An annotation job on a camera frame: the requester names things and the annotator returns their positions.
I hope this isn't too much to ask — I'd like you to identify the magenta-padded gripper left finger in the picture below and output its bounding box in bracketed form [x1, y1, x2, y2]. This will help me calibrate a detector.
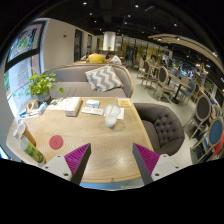
[41, 143, 92, 186]

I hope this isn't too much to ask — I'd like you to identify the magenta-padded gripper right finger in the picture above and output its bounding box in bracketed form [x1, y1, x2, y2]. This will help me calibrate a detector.
[132, 143, 183, 186]

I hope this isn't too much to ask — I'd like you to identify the clear bottle green label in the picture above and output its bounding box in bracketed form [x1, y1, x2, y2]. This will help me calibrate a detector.
[19, 134, 47, 165]

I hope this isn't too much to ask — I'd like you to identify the flat round red coaster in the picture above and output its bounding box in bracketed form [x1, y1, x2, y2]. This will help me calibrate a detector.
[48, 134, 64, 151]

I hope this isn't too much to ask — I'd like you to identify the dark grey tufted armchair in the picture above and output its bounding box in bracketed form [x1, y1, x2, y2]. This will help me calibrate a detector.
[133, 102, 186, 157]

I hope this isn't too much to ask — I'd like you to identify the white orange box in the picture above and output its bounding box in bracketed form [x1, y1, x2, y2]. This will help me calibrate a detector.
[64, 96, 83, 118]

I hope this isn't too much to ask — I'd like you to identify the blue tissue packet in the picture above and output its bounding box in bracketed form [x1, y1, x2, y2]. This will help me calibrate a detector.
[37, 101, 48, 116]

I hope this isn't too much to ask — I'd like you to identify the blue white card pack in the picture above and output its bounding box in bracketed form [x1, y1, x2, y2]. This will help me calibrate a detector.
[18, 108, 39, 120]

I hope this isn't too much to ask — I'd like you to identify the white printed pamphlet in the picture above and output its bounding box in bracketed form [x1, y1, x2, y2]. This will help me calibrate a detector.
[46, 98, 68, 112]

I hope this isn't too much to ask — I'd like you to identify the brown cardboard card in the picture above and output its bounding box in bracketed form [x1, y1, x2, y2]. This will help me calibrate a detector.
[26, 99, 39, 113]

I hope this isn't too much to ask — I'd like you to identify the group of wooden chairs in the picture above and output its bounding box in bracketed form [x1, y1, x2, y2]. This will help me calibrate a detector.
[136, 58, 224, 164]

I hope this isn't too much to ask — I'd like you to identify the plastic cup with straw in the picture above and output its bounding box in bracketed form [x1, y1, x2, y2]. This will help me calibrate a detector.
[103, 96, 122, 129]

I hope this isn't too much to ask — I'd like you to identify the small blue white box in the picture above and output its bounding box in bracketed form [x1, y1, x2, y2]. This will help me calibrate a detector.
[85, 99, 101, 109]

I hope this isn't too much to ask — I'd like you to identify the yellow card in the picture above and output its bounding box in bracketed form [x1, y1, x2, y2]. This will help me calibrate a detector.
[118, 98, 133, 108]

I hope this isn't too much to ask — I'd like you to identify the potted green plant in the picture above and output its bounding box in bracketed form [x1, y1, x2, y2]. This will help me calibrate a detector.
[25, 71, 64, 103]

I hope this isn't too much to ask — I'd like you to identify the grey curved sofa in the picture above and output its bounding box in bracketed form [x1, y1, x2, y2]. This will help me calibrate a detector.
[44, 63, 135, 99]

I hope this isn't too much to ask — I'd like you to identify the grey white chevron pillow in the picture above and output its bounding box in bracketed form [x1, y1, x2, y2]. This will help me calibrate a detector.
[84, 65, 124, 93]

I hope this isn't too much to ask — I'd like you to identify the person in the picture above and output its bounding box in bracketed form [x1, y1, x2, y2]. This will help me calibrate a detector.
[105, 51, 123, 65]
[85, 48, 107, 64]
[148, 54, 158, 66]

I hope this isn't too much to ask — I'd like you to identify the framed food poster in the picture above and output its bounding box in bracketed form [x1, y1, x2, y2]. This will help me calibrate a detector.
[8, 21, 46, 63]

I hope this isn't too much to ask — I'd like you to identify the white round pillar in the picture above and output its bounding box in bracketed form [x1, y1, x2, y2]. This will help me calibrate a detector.
[102, 31, 117, 52]

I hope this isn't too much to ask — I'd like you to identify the group of ceiling lights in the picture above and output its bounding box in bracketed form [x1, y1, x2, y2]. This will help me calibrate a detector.
[81, 0, 218, 58]

